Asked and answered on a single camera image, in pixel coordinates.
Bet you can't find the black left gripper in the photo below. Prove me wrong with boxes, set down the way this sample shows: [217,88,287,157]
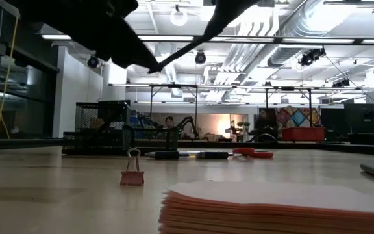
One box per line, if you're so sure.
[5,0,162,74]

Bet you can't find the black mesh desk organizer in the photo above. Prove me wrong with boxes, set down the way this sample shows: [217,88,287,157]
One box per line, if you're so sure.
[62,101,179,156]

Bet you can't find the black pen clear barrel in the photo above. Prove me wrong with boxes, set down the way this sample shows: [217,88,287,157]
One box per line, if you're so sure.
[144,150,235,161]

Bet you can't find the red-handled scissors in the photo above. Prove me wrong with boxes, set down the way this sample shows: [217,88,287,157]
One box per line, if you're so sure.
[231,147,275,159]

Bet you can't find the small pink binder clip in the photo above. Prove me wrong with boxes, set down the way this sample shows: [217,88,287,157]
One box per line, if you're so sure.
[119,148,145,187]

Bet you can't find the pink sticky note pad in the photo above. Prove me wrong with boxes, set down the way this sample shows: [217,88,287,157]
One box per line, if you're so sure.
[158,181,374,234]

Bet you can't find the black ceiling spotlight cluster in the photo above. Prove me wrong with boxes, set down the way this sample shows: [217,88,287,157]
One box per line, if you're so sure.
[297,47,327,67]

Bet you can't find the person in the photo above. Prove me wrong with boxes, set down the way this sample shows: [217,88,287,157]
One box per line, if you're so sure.
[255,109,279,142]
[163,116,177,130]

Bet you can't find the black overhead light beam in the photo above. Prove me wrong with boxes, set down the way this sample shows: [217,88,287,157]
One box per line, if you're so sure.
[138,34,374,46]

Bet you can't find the red plastic bin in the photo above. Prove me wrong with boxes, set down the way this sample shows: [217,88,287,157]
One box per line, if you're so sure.
[282,127,327,142]

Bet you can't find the black cabinet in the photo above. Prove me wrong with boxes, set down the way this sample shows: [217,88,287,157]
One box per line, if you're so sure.
[319,107,345,141]

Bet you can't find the black monitor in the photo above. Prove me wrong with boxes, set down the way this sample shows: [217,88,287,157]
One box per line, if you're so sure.
[343,103,374,134]

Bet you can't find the white ring lamp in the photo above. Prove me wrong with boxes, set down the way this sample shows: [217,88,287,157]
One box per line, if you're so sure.
[169,5,188,27]

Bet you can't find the black metal rig frame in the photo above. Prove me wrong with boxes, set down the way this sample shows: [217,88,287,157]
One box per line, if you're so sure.
[148,83,199,131]
[264,86,314,129]

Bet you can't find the colourful patchwork wall hanging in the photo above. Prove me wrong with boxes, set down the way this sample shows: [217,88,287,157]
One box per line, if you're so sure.
[276,105,321,129]

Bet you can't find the black aluminium table frame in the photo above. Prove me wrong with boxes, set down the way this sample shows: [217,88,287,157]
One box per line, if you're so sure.
[0,138,374,157]

